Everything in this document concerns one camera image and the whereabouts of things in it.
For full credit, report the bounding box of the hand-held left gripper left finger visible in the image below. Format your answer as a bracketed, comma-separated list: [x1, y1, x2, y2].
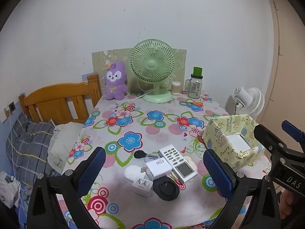
[27, 147, 106, 229]

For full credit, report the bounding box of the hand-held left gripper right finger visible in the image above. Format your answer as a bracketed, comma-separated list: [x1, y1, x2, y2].
[202, 148, 282, 229]

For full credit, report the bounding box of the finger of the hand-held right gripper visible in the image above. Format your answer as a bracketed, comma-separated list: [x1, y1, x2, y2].
[254, 124, 290, 179]
[281, 120, 305, 165]

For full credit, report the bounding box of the yellow cartoon printed box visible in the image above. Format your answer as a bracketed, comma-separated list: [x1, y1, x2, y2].
[202, 114, 264, 171]

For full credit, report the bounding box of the cream round case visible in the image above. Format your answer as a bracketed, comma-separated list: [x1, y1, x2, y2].
[182, 156, 198, 174]

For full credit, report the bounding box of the white remote control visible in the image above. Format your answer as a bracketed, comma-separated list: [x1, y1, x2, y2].
[158, 144, 198, 184]

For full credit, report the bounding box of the black key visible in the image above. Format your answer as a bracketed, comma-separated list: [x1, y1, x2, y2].
[133, 150, 159, 160]

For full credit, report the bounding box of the small white plug adapter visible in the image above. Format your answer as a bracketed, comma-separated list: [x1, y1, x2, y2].
[132, 178, 153, 198]

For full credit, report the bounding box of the black round lid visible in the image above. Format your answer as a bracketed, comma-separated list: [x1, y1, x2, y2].
[152, 177, 180, 201]

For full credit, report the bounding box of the white power adapter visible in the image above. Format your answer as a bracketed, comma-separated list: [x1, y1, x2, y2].
[143, 159, 172, 180]

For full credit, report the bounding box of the person's right hand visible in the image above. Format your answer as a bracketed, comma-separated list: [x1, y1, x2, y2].
[279, 191, 296, 220]

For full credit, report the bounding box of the white floor fan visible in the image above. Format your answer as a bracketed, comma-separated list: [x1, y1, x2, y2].
[225, 86, 265, 121]

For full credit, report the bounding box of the beige door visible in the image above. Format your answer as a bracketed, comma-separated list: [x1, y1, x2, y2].
[258, 0, 305, 153]

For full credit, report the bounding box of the grey plaid blanket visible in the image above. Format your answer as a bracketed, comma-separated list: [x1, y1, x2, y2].
[5, 112, 56, 189]

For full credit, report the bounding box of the floral tablecloth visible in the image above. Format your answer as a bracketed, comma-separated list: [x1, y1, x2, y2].
[55, 91, 272, 229]

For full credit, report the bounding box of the wooden headboard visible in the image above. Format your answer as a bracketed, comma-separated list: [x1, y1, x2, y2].
[18, 73, 102, 124]

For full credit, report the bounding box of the purple plush toy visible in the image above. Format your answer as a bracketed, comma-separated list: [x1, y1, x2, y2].
[103, 61, 128, 101]

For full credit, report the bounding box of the glass jar with green lid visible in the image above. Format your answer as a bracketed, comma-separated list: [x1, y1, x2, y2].
[184, 67, 203, 99]

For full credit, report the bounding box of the white crumpled cloth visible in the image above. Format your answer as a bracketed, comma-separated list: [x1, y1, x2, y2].
[0, 170, 22, 209]

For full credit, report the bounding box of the green patterned board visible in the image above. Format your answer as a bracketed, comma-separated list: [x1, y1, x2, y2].
[92, 48, 187, 93]

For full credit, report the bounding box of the green desk fan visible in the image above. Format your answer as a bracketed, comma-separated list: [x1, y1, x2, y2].
[130, 39, 176, 103]

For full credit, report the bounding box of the white fan cable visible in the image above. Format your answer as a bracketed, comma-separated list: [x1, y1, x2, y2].
[129, 93, 147, 102]

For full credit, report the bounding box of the thin white wire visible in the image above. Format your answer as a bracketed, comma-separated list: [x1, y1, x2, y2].
[9, 108, 24, 208]

